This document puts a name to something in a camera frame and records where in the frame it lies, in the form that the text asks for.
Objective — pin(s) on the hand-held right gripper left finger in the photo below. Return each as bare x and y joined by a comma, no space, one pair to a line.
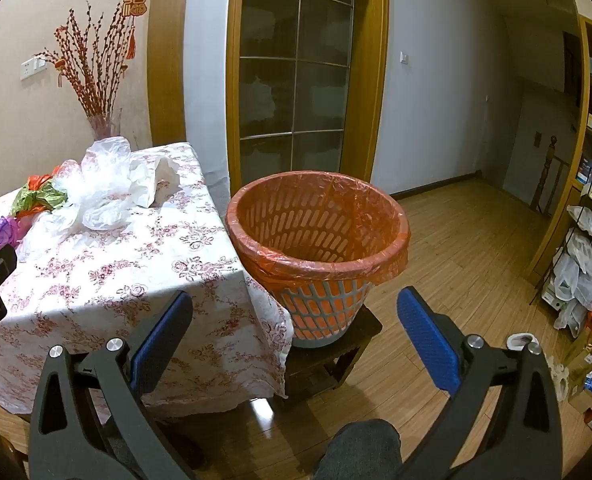
160,347

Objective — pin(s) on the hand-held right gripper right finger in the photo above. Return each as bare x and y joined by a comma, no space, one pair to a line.
428,345

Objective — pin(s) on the orange plastic bag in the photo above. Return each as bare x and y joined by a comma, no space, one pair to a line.
40,180

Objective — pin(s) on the crinkled clear plastic bag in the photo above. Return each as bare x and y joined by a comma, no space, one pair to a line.
71,175

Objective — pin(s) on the dark wooden stool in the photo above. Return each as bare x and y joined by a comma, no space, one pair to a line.
355,330

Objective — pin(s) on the floral tablecloth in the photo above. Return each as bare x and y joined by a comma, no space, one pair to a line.
126,280

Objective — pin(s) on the white slipper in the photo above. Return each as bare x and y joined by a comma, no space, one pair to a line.
518,342

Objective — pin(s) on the green plastic bag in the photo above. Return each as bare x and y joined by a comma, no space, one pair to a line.
36,199

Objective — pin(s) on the person's leg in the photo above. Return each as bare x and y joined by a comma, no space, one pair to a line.
360,452

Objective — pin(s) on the white slippers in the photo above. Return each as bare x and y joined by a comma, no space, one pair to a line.
559,380

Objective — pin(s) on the cardboard box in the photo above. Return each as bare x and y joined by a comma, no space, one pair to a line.
581,399

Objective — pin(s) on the white plastic bag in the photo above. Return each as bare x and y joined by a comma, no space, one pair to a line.
583,282

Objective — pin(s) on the white crumpled tissue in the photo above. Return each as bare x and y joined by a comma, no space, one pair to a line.
153,180

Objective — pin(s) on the glass vase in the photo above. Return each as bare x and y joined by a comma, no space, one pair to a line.
101,127

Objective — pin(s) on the wooden chair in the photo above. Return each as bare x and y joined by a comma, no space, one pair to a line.
550,170

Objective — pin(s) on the wooden glass sliding door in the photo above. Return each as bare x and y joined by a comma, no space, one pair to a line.
296,110

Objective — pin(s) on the wooden bookcase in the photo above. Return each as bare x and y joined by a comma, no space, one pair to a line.
583,110

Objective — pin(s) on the red hanging ornament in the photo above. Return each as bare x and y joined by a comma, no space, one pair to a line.
138,7

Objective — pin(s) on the small brown wall panel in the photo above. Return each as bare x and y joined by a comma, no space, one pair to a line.
538,138

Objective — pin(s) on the white wall outlet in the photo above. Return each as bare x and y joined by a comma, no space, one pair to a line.
32,67

